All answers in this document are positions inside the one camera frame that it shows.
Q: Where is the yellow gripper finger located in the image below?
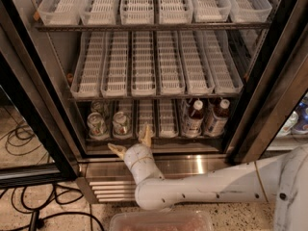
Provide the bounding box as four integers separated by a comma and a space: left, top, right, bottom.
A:
139, 124, 152, 147
108, 143, 127, 160

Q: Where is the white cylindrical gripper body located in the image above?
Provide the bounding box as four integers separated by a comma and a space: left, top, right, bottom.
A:
124, 143, 164, 185

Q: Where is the green 7up can front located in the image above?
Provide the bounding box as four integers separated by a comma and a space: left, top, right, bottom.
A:
113, 112, 131, 137

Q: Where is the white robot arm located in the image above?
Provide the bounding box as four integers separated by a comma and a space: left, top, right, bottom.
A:
108, 127, 308, 231

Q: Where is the stainless fridge base grille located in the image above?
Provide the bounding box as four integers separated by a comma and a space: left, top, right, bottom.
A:
76, 154, 229, 203

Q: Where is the green soda can left front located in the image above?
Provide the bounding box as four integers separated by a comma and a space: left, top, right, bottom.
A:
87, 113, 108, 140

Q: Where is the green soda can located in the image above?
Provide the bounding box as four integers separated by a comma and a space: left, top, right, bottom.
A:
90, 100, 110, 117
87, 113, 108, 140

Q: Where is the green soda can left rear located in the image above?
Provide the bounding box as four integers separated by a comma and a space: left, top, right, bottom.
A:
90, 100, 110, 117

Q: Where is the open glass fridge door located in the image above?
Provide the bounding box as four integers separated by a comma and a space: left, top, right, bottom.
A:
0, 0, 81, 189

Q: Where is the blue can behind right door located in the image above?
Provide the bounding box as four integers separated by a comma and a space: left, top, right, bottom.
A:
292, 95, 308, 135

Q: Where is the clear plastic tray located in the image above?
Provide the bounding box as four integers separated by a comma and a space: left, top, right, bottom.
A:
70, 32, 105, 99
178, 31, 214, 95
79, 0, 119, 25
158, 99, 178, 138
203, 31, 243, 94
120, 0, 154, 25
113, 100, 132, 140
38, 0, 82, 25
136, 100, 156, 137
192, 0, 231, 22
158, 0, 193, 24
229, 0, 272, 23
131, 32, 156, 96
156, 31, 185, 95
101, 32, 129, 97

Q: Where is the brown tea bottle left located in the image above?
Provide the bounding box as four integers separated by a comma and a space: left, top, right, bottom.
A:
182, 99, 204, 138

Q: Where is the brown tea bottle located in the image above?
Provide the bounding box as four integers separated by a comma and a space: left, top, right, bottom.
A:
205, 99, 230, 137
182, 99, 204, 138

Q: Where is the clear plastic bin on floor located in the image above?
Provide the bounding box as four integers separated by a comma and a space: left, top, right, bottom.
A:
109, 211, 214, 231

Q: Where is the brown tea bottle right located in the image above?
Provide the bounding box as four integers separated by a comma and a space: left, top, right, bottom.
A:
205, 99, 230, 137

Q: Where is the middle wire shelf rail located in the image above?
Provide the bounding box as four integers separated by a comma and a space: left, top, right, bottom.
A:
68, 93, 240, 102

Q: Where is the wire shelf rail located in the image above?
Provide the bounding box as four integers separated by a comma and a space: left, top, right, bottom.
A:
35, 22, 270, 32
68, 93, 240, 102

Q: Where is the black floor cable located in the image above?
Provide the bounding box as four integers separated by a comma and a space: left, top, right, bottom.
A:
0, 118, 105, 231

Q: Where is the top wire shelf rail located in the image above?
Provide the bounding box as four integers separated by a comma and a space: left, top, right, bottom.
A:
35, 22, 270, 32

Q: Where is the right fridge door frame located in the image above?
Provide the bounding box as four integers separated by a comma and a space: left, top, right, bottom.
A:
224, 0, 308, 165

